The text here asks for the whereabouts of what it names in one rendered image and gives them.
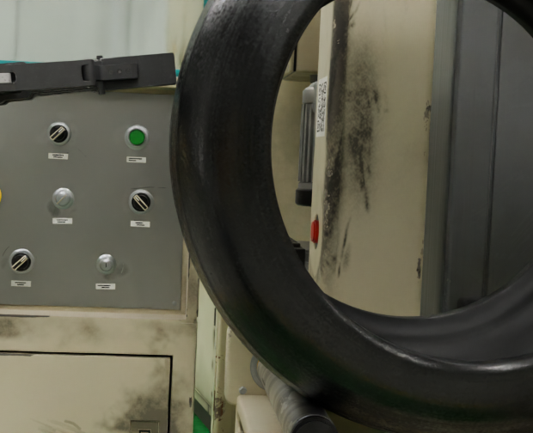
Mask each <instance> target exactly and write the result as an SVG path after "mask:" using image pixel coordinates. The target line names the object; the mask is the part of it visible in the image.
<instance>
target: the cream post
mask: <svg viewBox="0 0 533 433"><path fill-rule="evenodd" d="M436 11H437V0H334V1H332V2H331V3H329V4H327V5H326V6H324V7H322V8H321V25H320V42H319V60H318V78H317V97H316V121H317V104H318V86H319V80H320V79H322V78H323V77H325V76H327V77H328V83H327V101H326V118H325V136H324V137H317V136H316V137H315V154H314V167H313V185H312V203H311V221H310V238H309V274H310V276H311V277H312V278H313V279H314V281H315V282H316V283H317V285H318V286H319V287H320V289H321V290H322V291H323V292H324V293H325V294H327V295H329V296H331V297H333V298H334V299H336V300H338V301H340V302H344V303H345V304H347V305H350V306H352V307H355V308H359V309H362V310H365V311H369V312H372V313H377V314H386V315H394V316H420V299H421V283H422V266H423V251H424V234H425V219H426V187H427V171H428V155H429V139H430V123H431V107H432V75H433V59H434V43H435V27H436ZM314 220H318V221H319V236H318V243H313V241H311V224H312V222H314ZM324 410H325V411H326V413H327V414H328V416H329V417H330V419H331V420H332V422H333V423H334V426H335V427H336V429H337V431H338V433H388V432H384V431H380V430H375V429H372V428H370V427H367V426H364V425H362V424H357V423H355V422H353V421H351V420H348V419H346V418H343V417H341V416H339V415H337V414H335V413H333V412H330V411H329V410H327V409H325V408H324Z"/></svg>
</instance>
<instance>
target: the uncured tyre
mask: <svg viewBox="0 0 533 433"><path fill-rule="evenodd" d="M332 1H334V0H208V1H207V3H206V5H205V7H204V8H203V10H202V12H201V14H200V16H199V19H198V21H197V23H196V25H195V28H194V30H193V33H192V35H191V38H190V40H189V42H188V45H187V49H186V52H185V54H184V58H183V60H182V63H181V69H180V72H179V75H178V80H177V83H176V88H175V96H174V100H173V106H172V111H171V118H170V126H169V141H168V157H169V172H170V180H171V186H172V192H173V197H174V202H175V208H176V212H177V216H178V220H179V223H180V226H181V232H182V235H183V238H184V241H185V243H186V246H187V251H188V252H189V255H190V258H191V260H192V262H193V265H194V268H195V270H196V272H197V273H198V276H199V279H200V281H201V283H202V284H203V286H204V288H205V290H206V292H207V294H208V296H209V297H210V298H211V301H212V302H213V304H214V306H215V307H216V309H217V311H218V312H219V313H220V314H221V316H222V317H223V319H224V321H225V322H226V323H227V325H228V326H229V328H230V329H231V330H232V332H233V333H234V334H235V335H236V336H237V337H238V338H239V340H240V341H241V342H242V343H243V344H244V345H245V347H246V348H247V349H248V350H249V351H250V352H251V353H252V354H253V355H254V356H255V357H256V358H257V359H258V360H259V361H260V362H261V363H262V364H263V365H264V366H265V367H266V368H267V369H269V370H270V371H271V372H272V373H273V374H274V375H276V376H277V377H278V378H279V379H280V380H281V381H282V382H284V383H285V384H286V385H288V386H289V387H291V388H292V389H294V390H295V391H297V392H298V393H300V394H301V395H302V396H304V397H305V398H307V399H309V400H311V401H312V402H314V403H316V404H317V405H319V406H321V407H323V408H325V409H327V410H329V411H330V412H333V413H335V414H337V415H339V416H341V417H343V418H346V419H348V420H351V421H353V422H355V423H357V424H362V425H364V426H367V427H370V428H372V429H375V430H380V431H384V432H388V433H533V259H532V260H531V261H530V262H529V263H528V264H527V266H526V267H525V268H524V269H523V270H522V271H520V272H519V273H518V274H517V275H516V276H515V277H514V278H512V279H511V280H510V281H509V282H507V283H506V284H504V285H503V286H502V287H500V288H499V289H497V290H495V291H494V292H493V293H491V294H489V295H488V296H485V297H483V298H481V299H480V300H478V301H476V302H473V303H470V304H469V305H466V306H464V307H461V308H457V309H454V310H451V311H447V312H443V313H439V314H430V315H421V316H394V315H386V314H377V313H372V312H369V311H365V310H362V309H359V308H355V307H352V306H350V305H347V304H345V303H344V302H340V301H338V300H336V299H334V298H333V297H331V296H329V295H327V294H325V293H324V292H323V291H322V290H321V289H320V287H319V286H318V285H317V283H316V282H315V281H314V279H313V278H312V277H311V276H310V274H309V272H308V271H307V269H306V268H305V266H304V265H303V262H302V261H301V260H300V258H299V256H298V255H297V252H296V250H295V248H294V246H293V245H292V243H291V239H290V237H289V235H288V233H287V231H286V228H285V225H284V222H283V219H282V216H281V213H280V210H279V204H278V200H277V197H276V192H275V188H274V183H273V169H272V129H273V115H274V110H275V106H276V101H277V97H278V93H279V88H280V84H281V82H282V79H283V76H284V73H285V69H286V67H287V65H288V63H289V60H290V58H291V55H292V53H293V51H294V49H295V47H296V45H297V43H298V41H299V40H300V38H301V36H302V35H303V32H304V31H305V29H306V27H307V26H308V25H309V23H310V22H311V20H312V19H313V18H314V16H315V15H316V13H317V12H318V11H319V9H321V8H322V7H324V6H326V5H327V4H329V3H331V2H332ZM486 1H488V2H490V3H491V4H493V5H494V6H496V7H498V8H499V9H501V10H503V11H504V12H505V13H507V14H508V15H509V16H510V17H511V18H512V19H514V20H515V21H516V22H517V23H518V24H519V25H521V26H522V27H523V28H524V29H525V30H526V31H527V32H528V33H529V35H530V36H531V37H532V38H533V0H486Z"/></svg>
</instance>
